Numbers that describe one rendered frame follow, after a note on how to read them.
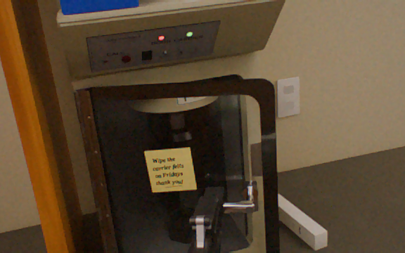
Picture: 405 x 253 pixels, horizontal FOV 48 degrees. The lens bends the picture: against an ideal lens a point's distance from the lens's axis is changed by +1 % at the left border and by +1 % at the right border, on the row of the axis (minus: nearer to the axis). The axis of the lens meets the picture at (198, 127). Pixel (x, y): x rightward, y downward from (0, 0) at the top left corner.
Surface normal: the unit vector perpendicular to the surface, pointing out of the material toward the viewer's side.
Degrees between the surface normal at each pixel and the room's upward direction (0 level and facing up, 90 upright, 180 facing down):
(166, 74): 90
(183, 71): 90
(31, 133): 90
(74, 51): 135
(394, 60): 90
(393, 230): 0
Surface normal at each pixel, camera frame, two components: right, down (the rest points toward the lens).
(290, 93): 0.27, 0.32
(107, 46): 0.25, 0.88
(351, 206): -0.09, -0.93
